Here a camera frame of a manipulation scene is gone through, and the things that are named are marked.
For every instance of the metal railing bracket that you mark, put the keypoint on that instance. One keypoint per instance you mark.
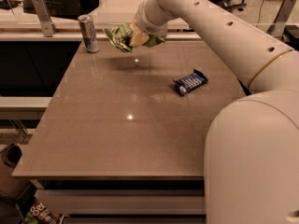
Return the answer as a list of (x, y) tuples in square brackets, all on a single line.
[(276, 29), (47, 26)]

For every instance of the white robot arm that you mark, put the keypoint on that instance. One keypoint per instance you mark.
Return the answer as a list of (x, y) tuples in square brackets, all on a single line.
[(251, 161)]

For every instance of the brown snack bag on floor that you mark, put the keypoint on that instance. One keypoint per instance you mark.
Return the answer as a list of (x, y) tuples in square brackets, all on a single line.
[(39, 213)]

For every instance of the green jalapeno chip bag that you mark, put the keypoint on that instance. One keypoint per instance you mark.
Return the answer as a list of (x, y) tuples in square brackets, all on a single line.
[(120, 37)]

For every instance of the blue snack bar wrapper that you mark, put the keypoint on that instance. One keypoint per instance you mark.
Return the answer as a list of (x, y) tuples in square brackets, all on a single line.
[(190, 82)]

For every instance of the left metal railing bracket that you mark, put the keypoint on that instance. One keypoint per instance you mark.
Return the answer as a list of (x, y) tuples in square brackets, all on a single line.
[(47, 26)]

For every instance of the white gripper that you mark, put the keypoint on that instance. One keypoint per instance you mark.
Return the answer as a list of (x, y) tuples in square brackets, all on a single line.
[(144, 24)]

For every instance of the right metal railing bracket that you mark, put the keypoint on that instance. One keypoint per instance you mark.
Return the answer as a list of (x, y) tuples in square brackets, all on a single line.
[(276, 29)]

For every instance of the silver blue redbull can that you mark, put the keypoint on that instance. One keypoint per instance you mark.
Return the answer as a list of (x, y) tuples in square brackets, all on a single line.
[(88, 33)]

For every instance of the dark bin with hole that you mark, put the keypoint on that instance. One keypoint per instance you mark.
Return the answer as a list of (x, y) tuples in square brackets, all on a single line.
[(12, 189)]

